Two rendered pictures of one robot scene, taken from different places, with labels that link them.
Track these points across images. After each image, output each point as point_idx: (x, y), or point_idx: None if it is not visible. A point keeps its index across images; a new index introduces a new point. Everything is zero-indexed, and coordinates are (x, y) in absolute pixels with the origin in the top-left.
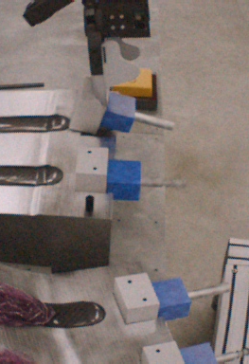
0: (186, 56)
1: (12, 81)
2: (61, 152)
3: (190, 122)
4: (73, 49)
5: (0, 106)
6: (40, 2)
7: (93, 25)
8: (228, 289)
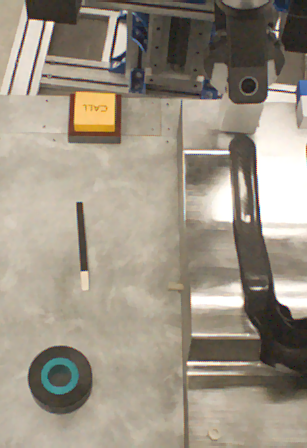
0: None
1: (69, 237)
2: (285, 140)
3: None
4: None
5: (213, 202)
6: (260, 75)
7: (279, 40)
8: None
